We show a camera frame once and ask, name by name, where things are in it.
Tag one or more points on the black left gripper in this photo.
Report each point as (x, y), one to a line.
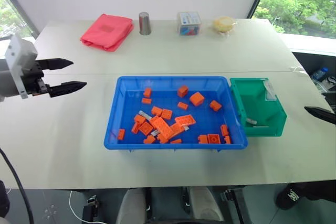
(32, 77)

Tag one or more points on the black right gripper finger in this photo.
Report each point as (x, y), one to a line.
(321, 113)

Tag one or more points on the clear plastic box with label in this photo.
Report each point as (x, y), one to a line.
(189, 24)

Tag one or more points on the plastic water bottle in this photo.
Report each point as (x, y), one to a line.
(319, 73)

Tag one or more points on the green plastic bin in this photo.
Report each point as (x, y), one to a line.
(273, 113)

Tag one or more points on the clear label on green bin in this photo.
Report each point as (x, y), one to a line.
(270, 91)

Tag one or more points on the pink folded cloth bag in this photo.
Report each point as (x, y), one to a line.
(107, 31)

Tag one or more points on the grey brick in bin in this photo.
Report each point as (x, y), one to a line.
(251, 121)

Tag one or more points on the blue plastic tray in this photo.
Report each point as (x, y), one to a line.
(126, 119)

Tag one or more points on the small orange block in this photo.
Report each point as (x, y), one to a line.
(140, 118)
(166, 113)
(162, 140)
(156, 110)
(146, 100)
(176, 141)
(147, 92)
(227, 139)
(182, 105)
(224, 130)
(202, 138)
(149, 139)
(215, 105)
(135, 128)
(121, 134)

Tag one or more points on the black shoe with white logo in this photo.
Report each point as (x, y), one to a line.
(291, 196)

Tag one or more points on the metal cup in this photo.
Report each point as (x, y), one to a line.
(145, 24)

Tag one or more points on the square orange block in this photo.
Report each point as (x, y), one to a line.
(177, 129)
(145, 128)
(213, 138)

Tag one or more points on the long orange block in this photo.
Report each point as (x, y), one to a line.
(162, 127)

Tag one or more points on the orange cube block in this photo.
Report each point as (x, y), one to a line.
(197, 98)
(182, 90)

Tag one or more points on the flat wide orange block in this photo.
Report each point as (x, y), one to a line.
(185, 120)

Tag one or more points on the yellow item in plastic wrap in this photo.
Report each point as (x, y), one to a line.
(223, 24)

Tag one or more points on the dark rounded shape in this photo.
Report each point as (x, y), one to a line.
(4, 199)

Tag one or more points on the grey rounded robot leg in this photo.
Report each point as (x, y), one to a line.
(131, 205)
(206, 204)

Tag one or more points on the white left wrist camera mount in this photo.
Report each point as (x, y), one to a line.
(19, 53)

